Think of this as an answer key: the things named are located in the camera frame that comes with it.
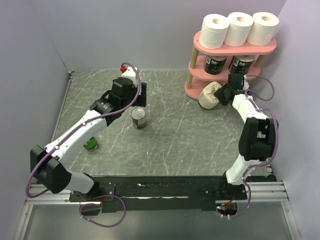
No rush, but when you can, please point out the black paper roll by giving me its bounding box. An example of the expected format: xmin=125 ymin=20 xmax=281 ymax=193
xmin=228 ymin=55 xmax=256 ymax=75
xmin=203 ymin=55 xmax=227 ymax=76

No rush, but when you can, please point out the white paper towel roll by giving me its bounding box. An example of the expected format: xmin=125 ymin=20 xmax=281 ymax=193
xmin=199 ymin=14 xmax=230 ymax=49
xmin=224 ymin=12 xmax=254 ymax=47
xmin=246 ymin=12 xmax=280 ymax=46

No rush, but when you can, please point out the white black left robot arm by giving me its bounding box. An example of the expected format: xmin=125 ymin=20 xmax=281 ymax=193
xmin=29 ymin=77 xmax=147 ymax=201

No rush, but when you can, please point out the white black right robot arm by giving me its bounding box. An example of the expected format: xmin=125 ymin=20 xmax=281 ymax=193
xmin=214 ymin=73 xmax=278 ymax=200

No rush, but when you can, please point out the pink three-tier wooden shelf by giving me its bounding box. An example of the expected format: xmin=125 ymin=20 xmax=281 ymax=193
xmin=184 ymin=32 xmax=277 ymax=100

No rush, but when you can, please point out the metal food tin can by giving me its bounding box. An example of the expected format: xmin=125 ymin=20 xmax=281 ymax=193
xmin=131 ymin=107 xmax=147 ymax=129

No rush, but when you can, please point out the green glass bottle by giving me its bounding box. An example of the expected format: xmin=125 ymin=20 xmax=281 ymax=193
xmin=83 ymin=136 xmax=99 ymax=152

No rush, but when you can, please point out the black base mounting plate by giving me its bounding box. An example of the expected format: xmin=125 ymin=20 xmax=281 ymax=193
xmin=67 ymin=175 xmax=276 ymax=213

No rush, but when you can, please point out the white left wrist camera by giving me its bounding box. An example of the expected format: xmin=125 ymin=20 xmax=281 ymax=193
xmin=121 ymin=66 xmax=138 ymax=85

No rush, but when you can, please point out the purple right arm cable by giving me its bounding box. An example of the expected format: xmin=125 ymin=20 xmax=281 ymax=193
xmin=219 ymin=76 xmax=280 ymax=221

